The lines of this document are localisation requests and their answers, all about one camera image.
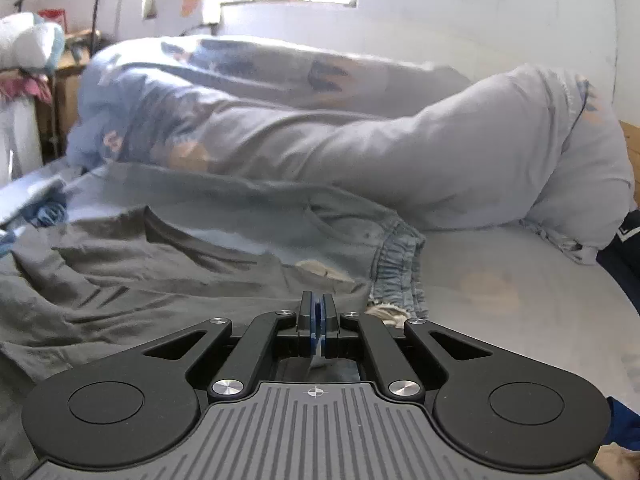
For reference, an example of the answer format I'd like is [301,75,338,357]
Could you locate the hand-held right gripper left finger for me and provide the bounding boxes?
[142,291,317,401]

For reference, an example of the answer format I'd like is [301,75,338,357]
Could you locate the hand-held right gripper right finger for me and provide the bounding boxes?
[320,292,494,401]

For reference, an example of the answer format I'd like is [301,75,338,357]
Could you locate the blue denim jeans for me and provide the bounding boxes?
[62,160,430,323]

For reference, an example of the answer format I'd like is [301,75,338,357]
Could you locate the dark grey t-shirt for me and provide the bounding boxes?
[0,205,373,480]

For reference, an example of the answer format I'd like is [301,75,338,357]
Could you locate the blue printed quilt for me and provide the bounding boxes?
[65,35,637,266]

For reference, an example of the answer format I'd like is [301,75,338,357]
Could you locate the blue patterned cloth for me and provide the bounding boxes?
[0,199,69,256]

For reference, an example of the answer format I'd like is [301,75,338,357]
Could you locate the dark blue garment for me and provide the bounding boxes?
[594,209,640,313]

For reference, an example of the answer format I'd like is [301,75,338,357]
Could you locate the bright blue garment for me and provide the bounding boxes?
[601,395,640,455]

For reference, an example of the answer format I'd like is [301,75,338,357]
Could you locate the wooden cabinet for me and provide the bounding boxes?
[34,30,103,163]

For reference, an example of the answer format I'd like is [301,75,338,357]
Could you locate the white furniture panel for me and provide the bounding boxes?
[0,97,43,188]

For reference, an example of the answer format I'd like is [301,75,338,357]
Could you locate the wooden headboard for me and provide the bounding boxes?
[617,119,640,211]

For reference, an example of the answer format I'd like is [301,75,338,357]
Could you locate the pink patterned cloth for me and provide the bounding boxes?
[0,71,54,107]

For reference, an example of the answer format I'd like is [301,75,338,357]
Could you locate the white fluffy pillow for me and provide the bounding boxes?
[0,11,66,75]

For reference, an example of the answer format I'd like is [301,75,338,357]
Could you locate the red box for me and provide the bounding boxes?
[38,8,67,34]

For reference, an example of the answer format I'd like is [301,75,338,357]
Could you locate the black cable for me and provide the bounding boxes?
[89,0,112,53]

